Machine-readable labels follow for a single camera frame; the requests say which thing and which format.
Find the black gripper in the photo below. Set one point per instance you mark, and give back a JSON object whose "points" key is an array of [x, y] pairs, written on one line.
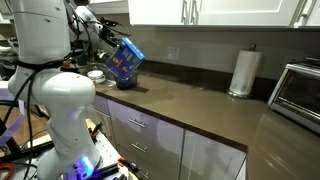
{"points": [[106, 34]]}

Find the blue cardboard food box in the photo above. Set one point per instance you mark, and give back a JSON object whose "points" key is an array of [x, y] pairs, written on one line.
{"points": [[125, 59]]}

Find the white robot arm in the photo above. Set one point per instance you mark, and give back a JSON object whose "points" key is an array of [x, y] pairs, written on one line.
{"points": [[43, 42]]}

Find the white bowl in sink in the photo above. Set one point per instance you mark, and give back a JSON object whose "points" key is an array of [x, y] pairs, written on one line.
{"points": [[97, 76]]}

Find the white paper towel roll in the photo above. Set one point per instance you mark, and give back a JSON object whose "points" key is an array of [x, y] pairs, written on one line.
{"points": [[245, 72]]}

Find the white upper cabinets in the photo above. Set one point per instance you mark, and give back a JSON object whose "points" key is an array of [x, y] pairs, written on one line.
{"points": [[238, 13]]}

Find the silver toaster oven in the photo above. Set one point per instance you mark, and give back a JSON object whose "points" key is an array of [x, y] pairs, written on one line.
{"points": [[297, 93]]}

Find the black wire mesh basket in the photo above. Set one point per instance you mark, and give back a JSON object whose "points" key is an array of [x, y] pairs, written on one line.
{"points": [[126, 84]]}

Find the white wall outlet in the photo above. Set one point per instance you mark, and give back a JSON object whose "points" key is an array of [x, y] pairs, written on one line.
{"points": [[173, 53]]}

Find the white drawer with handles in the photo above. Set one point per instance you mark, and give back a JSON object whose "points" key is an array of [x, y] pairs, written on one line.
{"points": [[154, 145]]}

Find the orange handled tool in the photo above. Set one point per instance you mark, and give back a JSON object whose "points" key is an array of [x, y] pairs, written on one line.
{"points": [[132, 167]]}

